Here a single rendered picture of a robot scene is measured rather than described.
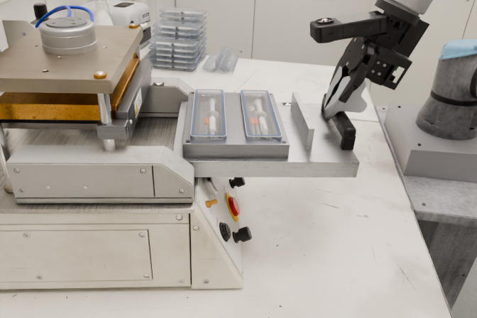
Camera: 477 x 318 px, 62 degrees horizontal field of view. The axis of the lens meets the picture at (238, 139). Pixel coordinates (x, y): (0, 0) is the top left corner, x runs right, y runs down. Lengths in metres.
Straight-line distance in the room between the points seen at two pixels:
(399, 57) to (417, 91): 2.23
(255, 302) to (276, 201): 0.27
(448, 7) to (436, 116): 1.70
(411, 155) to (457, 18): 1.85
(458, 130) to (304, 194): 0.43
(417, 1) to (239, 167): 0.36
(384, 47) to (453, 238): 0.78
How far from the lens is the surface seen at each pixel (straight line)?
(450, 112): 1.12
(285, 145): 0.62
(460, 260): 1.41
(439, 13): 2.78
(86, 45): 0.66
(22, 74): 0.59
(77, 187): 0.61
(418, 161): 1.07
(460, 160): 1.09
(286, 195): 0.92
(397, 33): 0.70
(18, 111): 0.64
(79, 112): 0.61
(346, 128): 0.67
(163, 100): 0.82
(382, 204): 0.96
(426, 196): 1.03
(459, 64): 1.09
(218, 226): 0.67
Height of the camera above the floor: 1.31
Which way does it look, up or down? 30 degrees down
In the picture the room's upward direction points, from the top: 3 degrees clockwise
